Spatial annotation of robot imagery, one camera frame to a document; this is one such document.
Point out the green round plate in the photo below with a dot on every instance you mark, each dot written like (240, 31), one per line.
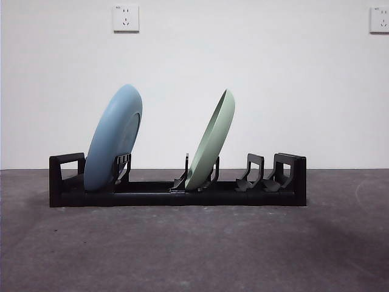
(212, 140)

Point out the blue round plate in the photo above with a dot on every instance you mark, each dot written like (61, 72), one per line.
(109, 143)

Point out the black plastic plate rack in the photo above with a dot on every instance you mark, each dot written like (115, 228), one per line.
(243, 199)

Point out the white wall socket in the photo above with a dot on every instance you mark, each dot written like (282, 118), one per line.
(380, 19)
(126, 18)

